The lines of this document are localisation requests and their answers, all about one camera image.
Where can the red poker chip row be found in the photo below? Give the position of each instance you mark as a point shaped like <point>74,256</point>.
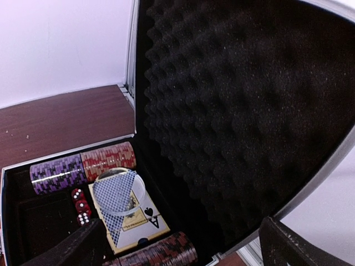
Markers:
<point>98,161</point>

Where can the purple poker chip row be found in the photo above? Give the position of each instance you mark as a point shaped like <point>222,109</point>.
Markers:
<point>56,175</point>

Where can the red die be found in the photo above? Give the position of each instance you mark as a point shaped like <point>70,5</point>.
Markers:
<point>77,194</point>
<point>82,206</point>
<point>83,219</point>

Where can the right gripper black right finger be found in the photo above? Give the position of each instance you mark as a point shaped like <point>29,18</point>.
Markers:
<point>282,246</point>

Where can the clear round dealer button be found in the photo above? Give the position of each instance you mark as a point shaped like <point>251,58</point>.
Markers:
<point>119,191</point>

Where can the boxed card deck in case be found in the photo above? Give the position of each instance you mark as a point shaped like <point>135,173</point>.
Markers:
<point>125,233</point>

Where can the aluminium poker case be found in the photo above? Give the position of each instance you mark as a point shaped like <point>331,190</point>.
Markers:
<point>236,111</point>

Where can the dark red chip row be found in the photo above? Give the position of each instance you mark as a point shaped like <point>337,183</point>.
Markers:
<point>175,249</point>

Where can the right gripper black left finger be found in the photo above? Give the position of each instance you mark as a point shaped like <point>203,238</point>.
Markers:
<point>86,246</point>

